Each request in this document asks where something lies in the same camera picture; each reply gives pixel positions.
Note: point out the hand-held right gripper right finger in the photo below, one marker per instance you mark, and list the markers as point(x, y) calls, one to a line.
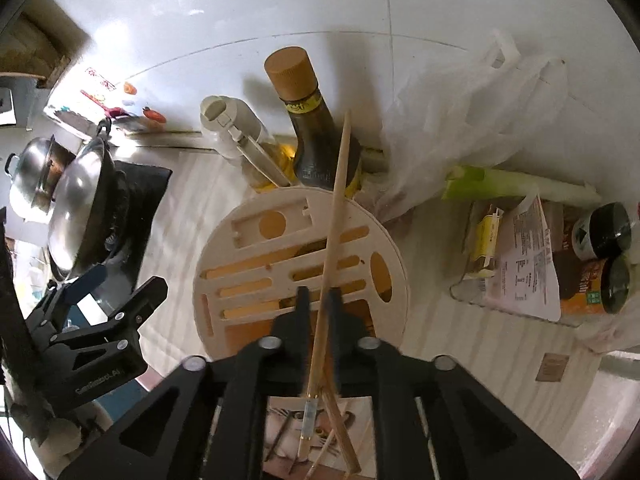
point(336, 310)

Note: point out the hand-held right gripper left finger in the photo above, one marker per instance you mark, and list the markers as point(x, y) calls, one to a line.
point(302, 310)

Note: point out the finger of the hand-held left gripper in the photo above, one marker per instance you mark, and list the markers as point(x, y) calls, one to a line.
point(142, 302)
point(87, 282)

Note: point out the bamboo chopstick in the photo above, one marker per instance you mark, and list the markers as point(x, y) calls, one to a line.
point(345, 440)
point(322, 445)
point(332, 220)

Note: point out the cream round utensil holder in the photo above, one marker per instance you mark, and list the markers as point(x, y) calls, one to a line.
point(360, 212)

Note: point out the dark wooden chopstick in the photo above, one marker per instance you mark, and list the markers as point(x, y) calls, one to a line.
point(279, 435)

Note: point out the person's left hand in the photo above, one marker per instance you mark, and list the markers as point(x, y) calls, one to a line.
point(60, 440)

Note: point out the steel wok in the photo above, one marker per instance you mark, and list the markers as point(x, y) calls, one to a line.
point(80, 200)

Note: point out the cat print mat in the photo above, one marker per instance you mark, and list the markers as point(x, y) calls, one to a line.
point(285, 410)

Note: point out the black cooktop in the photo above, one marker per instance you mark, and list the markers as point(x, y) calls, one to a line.
point(145, 185)

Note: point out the clear plastic tray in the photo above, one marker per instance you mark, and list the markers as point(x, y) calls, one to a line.
point(465, 292)

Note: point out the steel pot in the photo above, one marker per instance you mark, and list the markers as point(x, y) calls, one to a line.
point(35, 160)

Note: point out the yellow packet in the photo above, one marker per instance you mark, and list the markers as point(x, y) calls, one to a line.
point(485, 235)

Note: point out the dark sauce bottle tan cap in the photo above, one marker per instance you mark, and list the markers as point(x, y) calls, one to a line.
point(310, 135)

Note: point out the pink plastic utensil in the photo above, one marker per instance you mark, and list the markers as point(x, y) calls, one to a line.
point(112, 109)

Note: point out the white printed paper slip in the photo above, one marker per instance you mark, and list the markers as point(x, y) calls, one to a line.
point(525, 270)

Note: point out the oil bottle white cap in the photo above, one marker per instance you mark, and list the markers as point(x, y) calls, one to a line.
point(225, 120)

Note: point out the green leek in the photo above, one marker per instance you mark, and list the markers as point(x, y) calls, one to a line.
point(500, 182)

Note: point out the small brown square tile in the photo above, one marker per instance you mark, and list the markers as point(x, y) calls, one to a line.
point(552, 367)

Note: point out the white plastic bag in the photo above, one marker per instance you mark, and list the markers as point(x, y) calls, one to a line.
point(450, 110)

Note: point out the row of condiment bottles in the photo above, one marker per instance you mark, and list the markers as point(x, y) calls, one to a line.
point(580, 285)

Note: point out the dark jar black lid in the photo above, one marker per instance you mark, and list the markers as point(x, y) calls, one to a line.
point(607, 227)

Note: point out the orange fruit wall sticker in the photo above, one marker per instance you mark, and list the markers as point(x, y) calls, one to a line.
point(130, 89)
point(155, 115)

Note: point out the red paper wall sticker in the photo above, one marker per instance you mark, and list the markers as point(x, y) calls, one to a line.
point(102, 80)

